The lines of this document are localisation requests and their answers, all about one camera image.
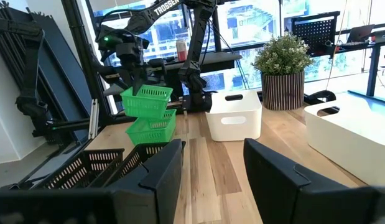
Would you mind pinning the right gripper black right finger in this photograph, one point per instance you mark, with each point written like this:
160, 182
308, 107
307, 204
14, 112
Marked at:
279, 193

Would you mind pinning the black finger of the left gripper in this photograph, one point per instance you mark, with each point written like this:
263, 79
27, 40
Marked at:
138, 81

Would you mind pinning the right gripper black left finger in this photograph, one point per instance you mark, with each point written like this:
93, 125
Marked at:
161, 186

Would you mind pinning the green plastic slotted basket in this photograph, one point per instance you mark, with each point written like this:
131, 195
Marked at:
151, 129
148, 102

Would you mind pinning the black plastic slotted basket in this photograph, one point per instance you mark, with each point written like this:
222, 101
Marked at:
80, 169
134, 160

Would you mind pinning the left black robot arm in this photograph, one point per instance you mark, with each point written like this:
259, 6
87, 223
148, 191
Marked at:
195, 46

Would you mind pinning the red drink can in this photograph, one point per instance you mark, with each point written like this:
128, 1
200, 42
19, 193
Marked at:
181, 49

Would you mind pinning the dark blue leaning panel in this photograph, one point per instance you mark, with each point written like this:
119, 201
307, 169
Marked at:
64, 71

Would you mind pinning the black articulated stand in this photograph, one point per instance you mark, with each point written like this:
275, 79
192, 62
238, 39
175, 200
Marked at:
32, 62

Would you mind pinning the artificial plant in ribbed pot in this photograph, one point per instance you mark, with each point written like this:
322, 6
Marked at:
282, 90

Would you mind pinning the dark laptop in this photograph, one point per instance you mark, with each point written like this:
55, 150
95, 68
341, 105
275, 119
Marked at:
360, 32

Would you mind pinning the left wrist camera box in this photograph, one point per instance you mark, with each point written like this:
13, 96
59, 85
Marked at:
106, 34

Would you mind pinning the black aluminium rig frame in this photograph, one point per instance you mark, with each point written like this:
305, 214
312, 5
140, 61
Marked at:
83, 62

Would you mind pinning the silver metal frame bracket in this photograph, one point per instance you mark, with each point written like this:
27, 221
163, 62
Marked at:
93, 118

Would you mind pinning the black frame office desk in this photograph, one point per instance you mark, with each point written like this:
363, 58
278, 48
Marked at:
373, 68

